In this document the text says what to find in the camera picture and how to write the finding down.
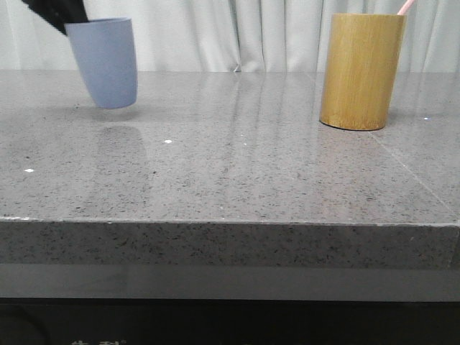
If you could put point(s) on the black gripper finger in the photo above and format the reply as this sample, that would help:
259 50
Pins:
58 13

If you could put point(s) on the blue plastic cup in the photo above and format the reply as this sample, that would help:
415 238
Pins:
105 53

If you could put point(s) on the pink chopstick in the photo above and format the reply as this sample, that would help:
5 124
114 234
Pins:
405 7

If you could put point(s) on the pale green curtain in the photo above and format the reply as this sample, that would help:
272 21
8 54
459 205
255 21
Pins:
273 36

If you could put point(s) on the bamboo cylindrical holder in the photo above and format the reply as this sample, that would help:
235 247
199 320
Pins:
363 54

